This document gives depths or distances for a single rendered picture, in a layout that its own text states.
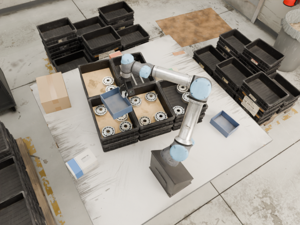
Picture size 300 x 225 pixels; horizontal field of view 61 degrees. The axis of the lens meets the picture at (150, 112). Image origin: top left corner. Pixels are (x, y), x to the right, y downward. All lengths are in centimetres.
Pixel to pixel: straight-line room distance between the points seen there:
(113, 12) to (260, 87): 214
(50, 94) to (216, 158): 148
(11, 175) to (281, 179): 267
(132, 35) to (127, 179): 212
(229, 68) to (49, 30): 229
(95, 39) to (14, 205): 202
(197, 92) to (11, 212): 167
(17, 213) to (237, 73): 267
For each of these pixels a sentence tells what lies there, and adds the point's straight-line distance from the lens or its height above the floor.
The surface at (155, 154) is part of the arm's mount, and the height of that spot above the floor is 98.
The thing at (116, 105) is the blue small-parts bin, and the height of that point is 107.
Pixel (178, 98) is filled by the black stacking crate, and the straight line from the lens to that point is 225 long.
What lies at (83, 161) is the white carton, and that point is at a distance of 199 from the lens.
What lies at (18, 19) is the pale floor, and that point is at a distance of 481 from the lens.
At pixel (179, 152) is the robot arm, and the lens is 160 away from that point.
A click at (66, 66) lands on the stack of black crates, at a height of 27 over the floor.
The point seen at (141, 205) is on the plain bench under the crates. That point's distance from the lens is 194.
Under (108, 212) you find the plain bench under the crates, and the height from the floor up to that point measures 70.
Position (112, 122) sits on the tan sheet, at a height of 83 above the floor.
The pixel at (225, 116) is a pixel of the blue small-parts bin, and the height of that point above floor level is 73.
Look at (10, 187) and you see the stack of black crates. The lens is 255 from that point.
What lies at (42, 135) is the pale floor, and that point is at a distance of 314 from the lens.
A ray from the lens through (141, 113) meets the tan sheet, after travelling 212.
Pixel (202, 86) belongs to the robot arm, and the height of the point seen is 148.
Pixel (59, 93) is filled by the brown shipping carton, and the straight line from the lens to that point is 230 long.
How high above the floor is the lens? 257
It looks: 55 degrees down
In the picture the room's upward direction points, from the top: 5 degrees clockwise
